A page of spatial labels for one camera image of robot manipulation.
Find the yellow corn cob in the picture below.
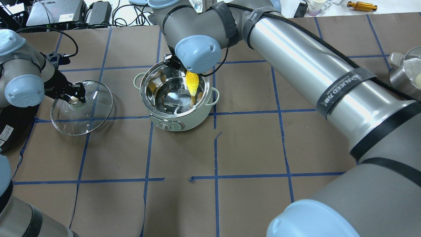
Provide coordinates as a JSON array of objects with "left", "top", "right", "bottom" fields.
[{"left": 186, "top": 71, "right": 199, "bottom": 96}]

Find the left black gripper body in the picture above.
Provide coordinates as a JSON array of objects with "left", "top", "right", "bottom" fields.
[{"left": 44, "top": 71, "right": 72, "bottom": 100}]

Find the black rice cooker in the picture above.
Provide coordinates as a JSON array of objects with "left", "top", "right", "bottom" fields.
[{"left": 0, "top": 105, "right": 38, "bottom": 154}]

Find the white paper cup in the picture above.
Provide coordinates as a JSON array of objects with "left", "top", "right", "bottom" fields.
[{"left": 307, "top": 0, "right": 327, "bottom": 16}]

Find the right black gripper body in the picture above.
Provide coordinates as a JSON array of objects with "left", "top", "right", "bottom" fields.
[{"left": 163, "top": 54, "right": 186, "bottom": 70}]

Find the steel bowl with food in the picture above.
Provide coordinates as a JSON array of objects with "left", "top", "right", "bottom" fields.
[{"left": 388, "top": 46, "right": 421, "bottom": 102}]

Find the white electric cooking pot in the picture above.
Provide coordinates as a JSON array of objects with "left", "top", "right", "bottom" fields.
[{"left": 133, "top": 61, "right": 220, "bottom": 132}]

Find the black power brick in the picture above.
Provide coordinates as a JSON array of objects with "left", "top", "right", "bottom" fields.
[{"left": 87, "top": 1, "right": 112, "bottom": 25}]

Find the gold metal cylinder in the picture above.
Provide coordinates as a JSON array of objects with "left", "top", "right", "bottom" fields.
[{"left": 346, "top": 1, "right": 378, "bottom": 12}]

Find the aluminium frame post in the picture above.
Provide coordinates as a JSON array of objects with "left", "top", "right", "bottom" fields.
[{"left": 202, "top": 0, "right": 217, "bottom": 9}]

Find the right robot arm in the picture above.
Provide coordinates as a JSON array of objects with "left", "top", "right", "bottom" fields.
[{"left": 149, "top": 0, "right": 421, "bottom": 237}]

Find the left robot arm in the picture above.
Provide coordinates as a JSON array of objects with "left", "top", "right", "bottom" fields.
[{"left": 1, "top": 29, "right": 86, "bottom": 237}]

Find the glass pot lid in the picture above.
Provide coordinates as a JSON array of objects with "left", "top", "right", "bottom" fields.
[{"left": 51, "top": 80, "right": 114, "bottom": 136}]

